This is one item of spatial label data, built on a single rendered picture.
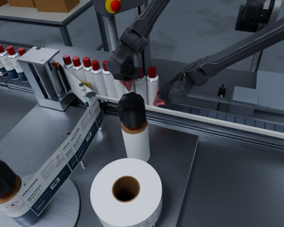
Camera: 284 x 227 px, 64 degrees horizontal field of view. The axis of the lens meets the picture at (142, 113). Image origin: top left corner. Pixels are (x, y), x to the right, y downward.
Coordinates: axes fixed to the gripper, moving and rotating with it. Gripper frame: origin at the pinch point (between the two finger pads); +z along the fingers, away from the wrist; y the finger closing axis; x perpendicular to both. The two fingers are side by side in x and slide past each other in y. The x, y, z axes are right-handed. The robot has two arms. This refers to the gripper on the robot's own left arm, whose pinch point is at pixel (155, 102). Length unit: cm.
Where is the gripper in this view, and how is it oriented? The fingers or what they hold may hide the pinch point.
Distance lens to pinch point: 101.7
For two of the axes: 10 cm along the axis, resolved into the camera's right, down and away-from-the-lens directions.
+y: -2.9, 6.7, -6.8
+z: -5.4, 4.7, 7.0
